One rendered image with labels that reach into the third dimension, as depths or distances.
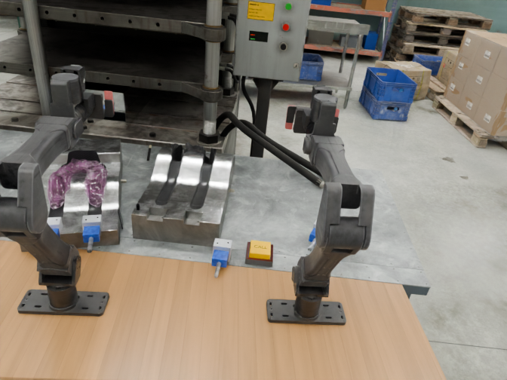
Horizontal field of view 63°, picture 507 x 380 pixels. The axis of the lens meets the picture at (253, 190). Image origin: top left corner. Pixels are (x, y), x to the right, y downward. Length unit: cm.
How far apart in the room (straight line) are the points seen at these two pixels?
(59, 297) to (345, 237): 67
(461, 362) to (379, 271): 110
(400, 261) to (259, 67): 103
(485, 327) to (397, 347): 146
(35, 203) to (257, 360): 57
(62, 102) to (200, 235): 53
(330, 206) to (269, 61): 122
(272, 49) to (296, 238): 89
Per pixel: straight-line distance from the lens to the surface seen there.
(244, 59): 190
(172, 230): 125
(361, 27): 475
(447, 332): 242
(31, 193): 80
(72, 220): 132
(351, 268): 128
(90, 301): 113
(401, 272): 133
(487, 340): 249
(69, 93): 103
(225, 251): 119
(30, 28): 203
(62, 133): 96
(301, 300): 105
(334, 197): 76
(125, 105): 202
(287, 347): 104
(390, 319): 118
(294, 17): 186
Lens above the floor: 161
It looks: 31 degrees down
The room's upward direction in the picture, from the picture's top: 6 degrees clockwise
